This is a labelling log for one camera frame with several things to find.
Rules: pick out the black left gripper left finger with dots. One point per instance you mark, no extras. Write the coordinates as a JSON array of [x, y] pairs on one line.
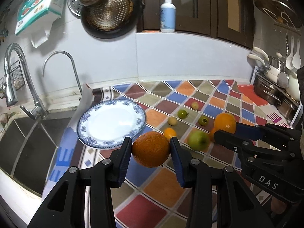
[[64, 206]]

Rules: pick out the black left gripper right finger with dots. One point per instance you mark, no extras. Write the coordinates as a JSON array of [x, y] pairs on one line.
[[236, 204]]

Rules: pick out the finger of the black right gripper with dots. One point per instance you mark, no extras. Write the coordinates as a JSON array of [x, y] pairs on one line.
[[253, 133], [240, 142]]

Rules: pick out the large bright orange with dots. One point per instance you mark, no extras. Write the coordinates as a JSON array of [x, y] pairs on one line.
[[225, 122]]

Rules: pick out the green apple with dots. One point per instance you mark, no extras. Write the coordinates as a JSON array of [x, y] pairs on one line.
[[198, 140]]

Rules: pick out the small green tomato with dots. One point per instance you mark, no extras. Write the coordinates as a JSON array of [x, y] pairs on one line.
[[203, 120], [182, 114]]

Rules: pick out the small tangerine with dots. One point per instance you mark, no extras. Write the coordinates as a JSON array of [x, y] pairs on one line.
[[169, 133], [211, 134]]

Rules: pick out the small yellow fruit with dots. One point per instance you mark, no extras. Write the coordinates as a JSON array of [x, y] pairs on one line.
[[172, 121]]

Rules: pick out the large dark orange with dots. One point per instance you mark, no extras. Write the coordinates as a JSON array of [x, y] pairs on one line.
[[151, 149]]

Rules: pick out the chrome kitchen faucet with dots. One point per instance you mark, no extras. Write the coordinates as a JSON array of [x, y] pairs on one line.
[[11, 93]]

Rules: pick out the stainless steel sink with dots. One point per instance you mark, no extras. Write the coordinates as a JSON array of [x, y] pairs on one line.
[[31, 152]]

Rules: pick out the white hanging ladle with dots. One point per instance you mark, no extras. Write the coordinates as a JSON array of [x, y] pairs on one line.
[[296, 60]]

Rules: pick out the blue white patterned plate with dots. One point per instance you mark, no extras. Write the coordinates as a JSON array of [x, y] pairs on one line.
[[105, 125]]

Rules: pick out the white blue lotion bottle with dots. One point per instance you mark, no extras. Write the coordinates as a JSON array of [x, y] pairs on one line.
[[167, 17]]

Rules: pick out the thin gooseneck water tap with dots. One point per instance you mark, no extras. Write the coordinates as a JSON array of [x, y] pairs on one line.
[[60, 70]]

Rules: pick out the black frying pan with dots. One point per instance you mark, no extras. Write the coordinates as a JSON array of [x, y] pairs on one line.
[[112, 19]]

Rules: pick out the teal paper towel pack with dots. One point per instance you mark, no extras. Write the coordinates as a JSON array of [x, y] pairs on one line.
[[35, 19]]

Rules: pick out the dark wooden window frame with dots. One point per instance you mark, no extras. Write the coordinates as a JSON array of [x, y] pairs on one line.
[[228, 20]]

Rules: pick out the black wire sponge basket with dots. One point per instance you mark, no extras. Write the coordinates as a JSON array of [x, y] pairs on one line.
[[17, 78]]

